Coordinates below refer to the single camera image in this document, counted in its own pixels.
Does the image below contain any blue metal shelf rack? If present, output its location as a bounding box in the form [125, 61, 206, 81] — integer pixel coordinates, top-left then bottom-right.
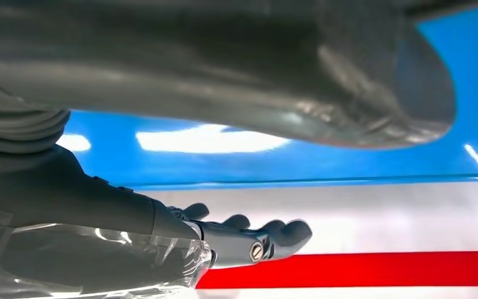
[55, 4, 478, 191]

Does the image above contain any white car with red stripe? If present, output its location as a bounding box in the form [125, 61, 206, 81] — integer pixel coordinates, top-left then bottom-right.
[139, 179, 478, 299]

